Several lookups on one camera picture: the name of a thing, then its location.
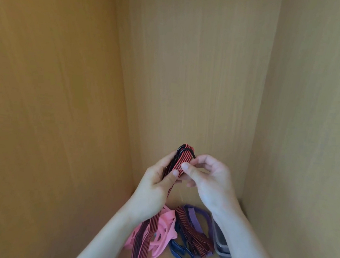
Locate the person's right hand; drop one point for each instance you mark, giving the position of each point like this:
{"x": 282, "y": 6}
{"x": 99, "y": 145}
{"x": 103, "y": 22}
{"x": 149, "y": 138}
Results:
{"x": 215, "y": 185}

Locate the person's left hand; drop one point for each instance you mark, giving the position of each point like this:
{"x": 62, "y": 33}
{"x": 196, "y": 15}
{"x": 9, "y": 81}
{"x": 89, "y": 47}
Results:
{"x": 152, "y": 191}

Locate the person's left thumb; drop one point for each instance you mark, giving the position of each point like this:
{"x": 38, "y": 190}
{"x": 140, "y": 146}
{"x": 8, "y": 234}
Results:
{"x": 173, "y": 178}

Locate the person's right thumb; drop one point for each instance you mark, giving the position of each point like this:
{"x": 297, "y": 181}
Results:
{"x": 190, "y": 171}

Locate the black metal hook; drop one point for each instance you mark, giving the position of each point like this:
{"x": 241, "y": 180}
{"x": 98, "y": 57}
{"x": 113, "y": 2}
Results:
{"x": 181, "y": 150}

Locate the person's left forearm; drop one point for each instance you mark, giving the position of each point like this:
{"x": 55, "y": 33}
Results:
{"x": 110, "y": 238}

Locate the person's right forearm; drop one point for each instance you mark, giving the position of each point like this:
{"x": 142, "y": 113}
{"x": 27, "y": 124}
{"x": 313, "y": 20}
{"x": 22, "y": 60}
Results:
{"x": 245, "y": 247}

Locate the purple resistance band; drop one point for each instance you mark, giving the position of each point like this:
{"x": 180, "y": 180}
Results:
{"x": 200, "y": 222}

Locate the pink resistance band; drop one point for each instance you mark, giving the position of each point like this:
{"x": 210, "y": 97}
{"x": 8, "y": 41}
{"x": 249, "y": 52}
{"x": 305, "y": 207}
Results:
{"x": 164, "y": 230}

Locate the blue resistance band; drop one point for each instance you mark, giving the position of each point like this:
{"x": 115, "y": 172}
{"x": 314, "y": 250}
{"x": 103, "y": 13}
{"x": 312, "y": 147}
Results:
{"x": 181, "y": 250}

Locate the grey plastic container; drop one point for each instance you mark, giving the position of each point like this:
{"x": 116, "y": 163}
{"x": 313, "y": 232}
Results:
{"x": 222, "y": 244}

